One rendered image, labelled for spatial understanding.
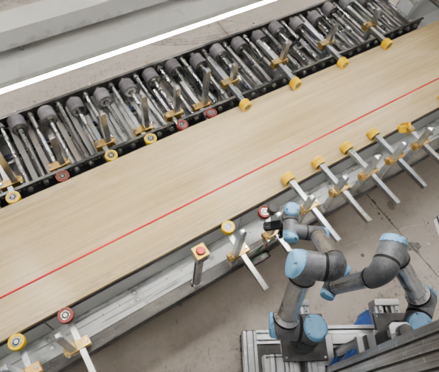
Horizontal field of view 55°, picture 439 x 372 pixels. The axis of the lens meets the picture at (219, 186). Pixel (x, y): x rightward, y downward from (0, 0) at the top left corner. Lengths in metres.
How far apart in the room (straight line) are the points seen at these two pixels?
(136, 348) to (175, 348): 0.27
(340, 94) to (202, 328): 2.00
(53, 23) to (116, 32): 0.17
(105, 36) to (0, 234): 1.67
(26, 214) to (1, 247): 0.23
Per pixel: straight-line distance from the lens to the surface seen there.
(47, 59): 1.19
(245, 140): 2.84
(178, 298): 2.54
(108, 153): 2.76
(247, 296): 3.31
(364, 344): 2.08
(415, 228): 4.03
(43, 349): 2.66
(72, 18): 1.16
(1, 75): 1.18
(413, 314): 2.22
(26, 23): 1.14
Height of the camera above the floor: 3.15
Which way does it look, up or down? 59 degrees down
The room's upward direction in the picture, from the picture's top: 10 degrees clockwise
